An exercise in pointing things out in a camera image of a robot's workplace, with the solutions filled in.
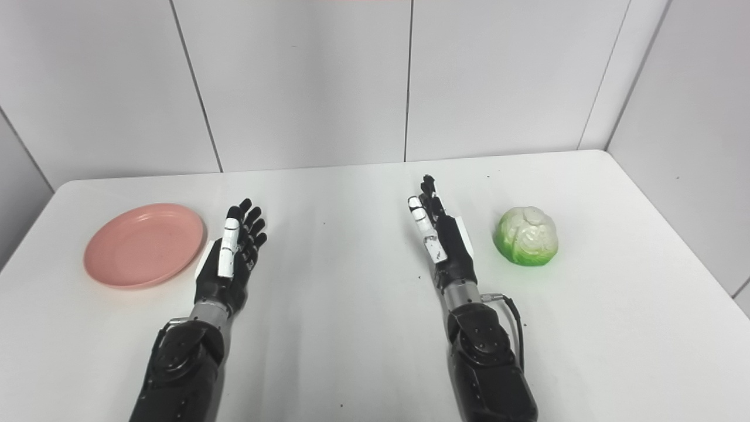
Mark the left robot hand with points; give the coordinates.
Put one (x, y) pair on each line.
(225, 258)

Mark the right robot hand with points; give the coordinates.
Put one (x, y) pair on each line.
(448, 246)

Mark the green white cabbage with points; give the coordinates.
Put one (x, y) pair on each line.
(526, 235)

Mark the pink plate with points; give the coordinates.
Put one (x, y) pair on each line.
(144, 245)

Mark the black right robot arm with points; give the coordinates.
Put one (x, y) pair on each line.
(486, 357)

